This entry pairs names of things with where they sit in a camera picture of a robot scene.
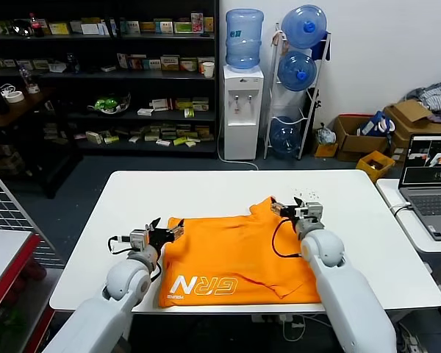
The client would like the yellow plastic crate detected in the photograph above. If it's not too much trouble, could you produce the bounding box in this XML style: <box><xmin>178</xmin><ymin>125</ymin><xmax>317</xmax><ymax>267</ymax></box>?
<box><xmin>356</xmin><ymin>151</ymin><xmax>395</xmax><ymax>184</ymax></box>

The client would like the cola bottle red cap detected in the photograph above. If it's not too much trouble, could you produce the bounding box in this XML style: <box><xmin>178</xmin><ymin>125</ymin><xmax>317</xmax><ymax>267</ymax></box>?
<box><xmin>29</xmin><ymin>13</ymin><xmax>45</xmax><ymax>38</ymax></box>

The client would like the white laptop cable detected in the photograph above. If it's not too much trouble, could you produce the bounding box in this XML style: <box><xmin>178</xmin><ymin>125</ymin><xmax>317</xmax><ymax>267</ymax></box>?
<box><xmin>389</xmin><ymin>202</ymin><xmax>412</xmax><ymax>216</ymax></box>

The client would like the small yellow box with bag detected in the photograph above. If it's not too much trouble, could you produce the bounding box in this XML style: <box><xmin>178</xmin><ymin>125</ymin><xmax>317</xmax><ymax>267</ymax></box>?
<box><xmin>313</xmin><ymin>124</ymin><xmax>338</xmax><ymax>159</ymax></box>

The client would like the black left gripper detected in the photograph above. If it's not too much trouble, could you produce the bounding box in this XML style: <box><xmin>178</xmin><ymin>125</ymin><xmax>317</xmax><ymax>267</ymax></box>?
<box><xmin>147</xmin><ymin>217</ymin><xmax>186</xmax><ymax>246</ymax></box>

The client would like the white dispenser power cable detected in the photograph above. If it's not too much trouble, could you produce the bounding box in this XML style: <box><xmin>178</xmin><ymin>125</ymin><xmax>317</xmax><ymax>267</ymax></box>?
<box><xmin>218</xmin><ymin>113</ymin><xmax>260</xmax><ymax>172</ymax></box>

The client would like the white water dispenser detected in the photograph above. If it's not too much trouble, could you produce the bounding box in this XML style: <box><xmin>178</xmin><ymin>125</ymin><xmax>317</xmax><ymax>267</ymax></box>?
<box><xmin>222</xmin><ymin>65</ymin><xmax>265</xmax><ymax>161</ymax></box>

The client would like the white side table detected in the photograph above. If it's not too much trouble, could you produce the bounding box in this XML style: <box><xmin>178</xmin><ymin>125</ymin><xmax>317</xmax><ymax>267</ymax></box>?
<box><xmin>374</xmin><ymin>179</ymin><xmax>441</xmax><ymax>319</ymax></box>

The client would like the large brown cardboard box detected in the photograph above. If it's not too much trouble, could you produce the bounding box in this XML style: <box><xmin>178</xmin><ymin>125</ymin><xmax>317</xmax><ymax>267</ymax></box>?
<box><xmin>384</xmin><ymin>99</ymin><xmax>441</xmax><ymax>163</ymax></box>

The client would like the red and white shelf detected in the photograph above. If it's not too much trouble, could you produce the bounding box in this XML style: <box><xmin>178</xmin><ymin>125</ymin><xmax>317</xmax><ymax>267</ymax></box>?
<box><xmin>0</xmin><ymin>229</ymin><xmax>56</xmax><ymax>353</ymax></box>

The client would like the brown wooden table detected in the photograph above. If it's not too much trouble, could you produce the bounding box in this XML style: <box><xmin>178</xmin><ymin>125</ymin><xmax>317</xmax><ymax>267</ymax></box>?
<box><xmin>0</xmin><ymin>86</ymin><xmax>84</xmax><ymax>199</ymax></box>

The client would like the pile of grey clothes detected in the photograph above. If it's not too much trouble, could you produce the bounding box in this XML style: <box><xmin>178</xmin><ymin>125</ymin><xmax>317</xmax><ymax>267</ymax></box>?
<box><xmin>404</xmin><ymin>82</ymin><xmax>441</xmax><ymax>126</ymax></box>

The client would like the white metal jug rack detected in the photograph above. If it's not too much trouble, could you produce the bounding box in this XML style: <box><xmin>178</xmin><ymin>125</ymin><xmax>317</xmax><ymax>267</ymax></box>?
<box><xmin>263</xmin><ymin>22</ymin><xmax>331</xmax><ymax>161</ymax></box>

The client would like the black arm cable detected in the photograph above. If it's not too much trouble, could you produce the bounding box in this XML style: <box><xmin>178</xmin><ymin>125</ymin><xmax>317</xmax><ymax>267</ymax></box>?
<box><xmin>271</xmin><ymin>218</ymin><xmax>304</xmax><ymax>258</ymax></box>
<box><xmin>108</xmin><ymin>235</ymin><xmax>133</xmax><ymax>255</ymax></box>

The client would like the black shelving unit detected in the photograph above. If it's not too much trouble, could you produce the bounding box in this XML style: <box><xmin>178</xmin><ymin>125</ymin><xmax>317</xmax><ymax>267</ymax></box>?
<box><xmin>0</xmin><ymin>0</ymin><xmax>221</xmax><ymax>160</ymax></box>

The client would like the blue shopping bag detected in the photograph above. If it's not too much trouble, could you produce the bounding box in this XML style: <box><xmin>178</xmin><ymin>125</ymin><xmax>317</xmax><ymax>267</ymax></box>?
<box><xmin>358</xmin><ymin>110</ymin><xmax>396</xmax><ymax>139</ymax></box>

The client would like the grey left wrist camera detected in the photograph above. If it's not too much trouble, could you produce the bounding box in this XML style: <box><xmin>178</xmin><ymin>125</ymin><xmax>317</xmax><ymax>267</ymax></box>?
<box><xmin>129</xmin><ymin>229</ymin><xmax>148</xmax><ymax>251</ymax></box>

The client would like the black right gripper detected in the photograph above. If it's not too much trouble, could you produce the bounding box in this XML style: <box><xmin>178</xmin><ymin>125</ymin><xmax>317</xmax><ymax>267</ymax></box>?
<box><xmin>270</xmin><ymin>196</ymin><xmax>305</xmax><ymax>222</ymax></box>

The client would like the grey laptop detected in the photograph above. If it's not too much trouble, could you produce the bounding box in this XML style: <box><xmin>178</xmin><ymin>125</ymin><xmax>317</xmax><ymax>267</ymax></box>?
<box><xmin>397</xmin><ymin>134</ymin><xmax>441</xmax><ymax>242</ymax></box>

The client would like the orange t-shirt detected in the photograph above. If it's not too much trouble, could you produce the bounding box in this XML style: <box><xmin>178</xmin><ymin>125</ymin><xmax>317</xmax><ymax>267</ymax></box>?
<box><xmin>157</xmin><ymin>196</ymin><xmax>323</xmax><ymax>309</ymax></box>

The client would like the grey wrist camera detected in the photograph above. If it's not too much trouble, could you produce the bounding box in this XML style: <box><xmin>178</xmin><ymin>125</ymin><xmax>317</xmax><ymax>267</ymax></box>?
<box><xmin>129</xmin><ymin>229</ymin><xmax>148</xmax><ymax>251</ymax></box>
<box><xmin>295</xmin><ymin>201</ymin><xmax>324</xmax><ymax>221</ymax></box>

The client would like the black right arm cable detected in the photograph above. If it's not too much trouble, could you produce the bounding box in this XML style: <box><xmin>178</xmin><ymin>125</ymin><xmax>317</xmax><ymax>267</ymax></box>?
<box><xmin>271</xmin><ymin>218</ymin><xmax>304</xmax><ymax>258</ymax></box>

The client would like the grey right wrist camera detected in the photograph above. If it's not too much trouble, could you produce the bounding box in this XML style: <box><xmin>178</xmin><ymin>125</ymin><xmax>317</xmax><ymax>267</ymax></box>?
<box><xmin>295</xmin><ymin>201</ymin><xmax>324</xmax><ymax>221</ymax></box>

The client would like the white wire grid panel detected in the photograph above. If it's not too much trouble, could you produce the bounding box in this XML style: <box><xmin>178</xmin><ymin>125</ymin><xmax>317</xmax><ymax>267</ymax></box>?
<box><xmin>0</xmin><ymin>158</ymin><xmax>56</xmax><ymax>253</ymax></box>

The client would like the upright blue water jug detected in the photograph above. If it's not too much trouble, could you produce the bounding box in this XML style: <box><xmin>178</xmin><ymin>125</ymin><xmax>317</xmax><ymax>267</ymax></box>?
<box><xmin>225</xmin><ymin>9</ymin><xmax>265</xmax><ymax>71</ymax></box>

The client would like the open brown cardboard box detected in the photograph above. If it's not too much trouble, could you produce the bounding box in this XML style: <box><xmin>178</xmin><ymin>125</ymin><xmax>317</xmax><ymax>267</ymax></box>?
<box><xmin>333</xmin><ymin>115</ymin><xmax>389</xmax><ymax>163</ymax></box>

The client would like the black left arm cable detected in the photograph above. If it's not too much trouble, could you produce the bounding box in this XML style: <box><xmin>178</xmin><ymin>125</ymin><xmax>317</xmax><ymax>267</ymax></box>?
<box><xmin>108</xmin><ymin>235</ymin><xmax>133</xmax><ymax>255</ymax></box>

